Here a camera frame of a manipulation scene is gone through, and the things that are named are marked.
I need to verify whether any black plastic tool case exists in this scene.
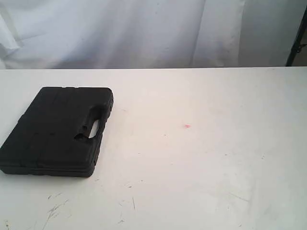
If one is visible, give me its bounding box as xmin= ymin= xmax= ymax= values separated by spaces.
xmin=0 ymin=87 xmax=114 ymax=178

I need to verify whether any white backdrop curtain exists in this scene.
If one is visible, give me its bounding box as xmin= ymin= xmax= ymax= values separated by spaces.
xmin=0 ymin=0 xmax=307 ymax=69

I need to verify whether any black stand pole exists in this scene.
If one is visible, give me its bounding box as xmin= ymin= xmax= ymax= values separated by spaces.
xmin=285 ymin=7 xmax=307 ymax=67

